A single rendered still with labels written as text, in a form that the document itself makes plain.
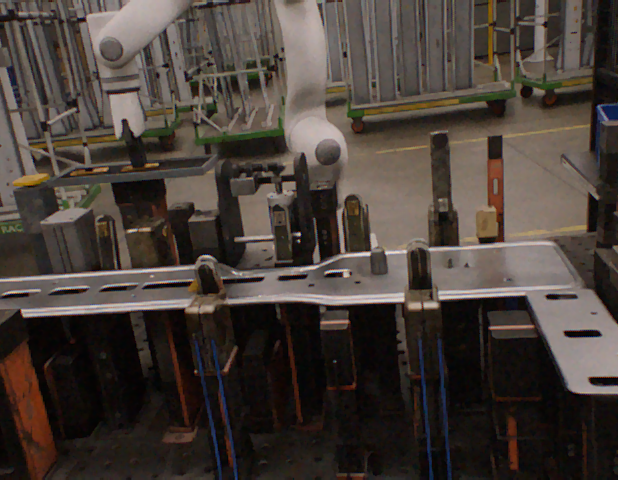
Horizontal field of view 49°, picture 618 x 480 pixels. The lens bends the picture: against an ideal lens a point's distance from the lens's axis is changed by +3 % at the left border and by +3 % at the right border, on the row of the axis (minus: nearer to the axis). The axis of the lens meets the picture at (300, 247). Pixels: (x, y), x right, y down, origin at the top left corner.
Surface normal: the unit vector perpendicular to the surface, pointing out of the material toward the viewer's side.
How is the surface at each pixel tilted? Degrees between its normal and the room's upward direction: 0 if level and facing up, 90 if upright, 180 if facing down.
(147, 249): 90
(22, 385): 90
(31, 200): 90
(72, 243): 90
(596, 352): 0
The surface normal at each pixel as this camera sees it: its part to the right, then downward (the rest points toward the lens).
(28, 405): 0.98, -0.07
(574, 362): -0.12, -0.94
